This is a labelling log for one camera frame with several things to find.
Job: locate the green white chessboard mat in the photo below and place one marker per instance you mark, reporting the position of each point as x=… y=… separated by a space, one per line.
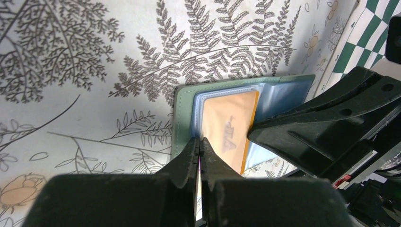
x=359 y=40

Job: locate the floral patterned tablecloth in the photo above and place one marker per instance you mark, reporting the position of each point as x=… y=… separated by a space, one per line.
x=87 y=86

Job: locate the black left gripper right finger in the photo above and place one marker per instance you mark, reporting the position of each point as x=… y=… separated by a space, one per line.
x=230 y=200

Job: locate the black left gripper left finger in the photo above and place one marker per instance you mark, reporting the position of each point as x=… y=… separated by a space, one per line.
x=166 y=198

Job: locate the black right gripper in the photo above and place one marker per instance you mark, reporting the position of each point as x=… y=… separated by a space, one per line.
x=351 y=135

